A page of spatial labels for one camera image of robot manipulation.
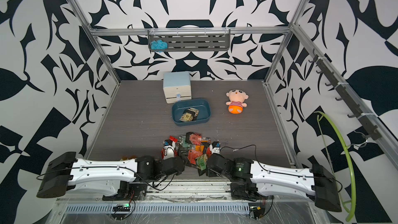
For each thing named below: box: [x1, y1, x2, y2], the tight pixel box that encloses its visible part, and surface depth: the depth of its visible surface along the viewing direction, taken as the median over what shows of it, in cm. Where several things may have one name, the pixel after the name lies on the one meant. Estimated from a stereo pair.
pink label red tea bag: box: [189, 132, 203, 146], surface depth 91 cm
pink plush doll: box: [225, 89, 249, 115], surface depth 104 cm
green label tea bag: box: [194, 153, 208, 171], surface depth 81 cm
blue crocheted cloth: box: [150, 39, 169, 53], surface depth 93 cm
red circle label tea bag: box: [187, 149, 204, 165], surface depth 86 cm
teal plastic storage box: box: [172, 98, 212, 127], surface depth 103 cm
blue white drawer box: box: [162, 71, 192, 104], surface depth 103 cm
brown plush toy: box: [121, 155, 138, 161], surface depth 83 cm
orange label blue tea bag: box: [194, 144, 205, 153], surface depth 87 cm
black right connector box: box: [251, 206, 265, 220], surface depth 73 cm
